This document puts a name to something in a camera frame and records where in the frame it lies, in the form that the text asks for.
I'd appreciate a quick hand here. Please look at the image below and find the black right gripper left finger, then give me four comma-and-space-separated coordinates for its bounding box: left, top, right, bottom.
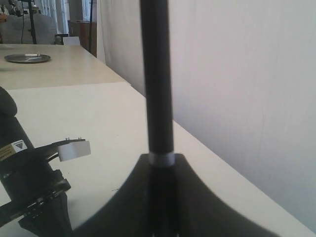
73, 154, 152, 237

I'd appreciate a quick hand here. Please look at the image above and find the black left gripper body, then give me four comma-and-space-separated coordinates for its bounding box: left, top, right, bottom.
0, 170, 73, 237

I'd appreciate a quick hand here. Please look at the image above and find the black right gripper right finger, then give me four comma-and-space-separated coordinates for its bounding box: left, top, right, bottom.
175, 154, 277, 237

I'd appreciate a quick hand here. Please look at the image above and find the black paintbrush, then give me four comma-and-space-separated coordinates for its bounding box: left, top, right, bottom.
140, 0, 177, 237

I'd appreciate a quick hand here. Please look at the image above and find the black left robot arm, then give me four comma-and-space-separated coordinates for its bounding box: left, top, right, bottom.
0, 88, 73, 237

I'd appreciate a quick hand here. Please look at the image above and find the round metal plate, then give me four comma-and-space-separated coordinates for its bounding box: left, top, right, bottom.
4, 54, 51, 64

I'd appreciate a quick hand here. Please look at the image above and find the black tripod stand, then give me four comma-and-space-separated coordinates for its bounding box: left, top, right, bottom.
19, 0, 37, 44

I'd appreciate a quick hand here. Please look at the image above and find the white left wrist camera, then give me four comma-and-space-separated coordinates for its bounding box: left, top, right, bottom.
52, 138, 91, 162

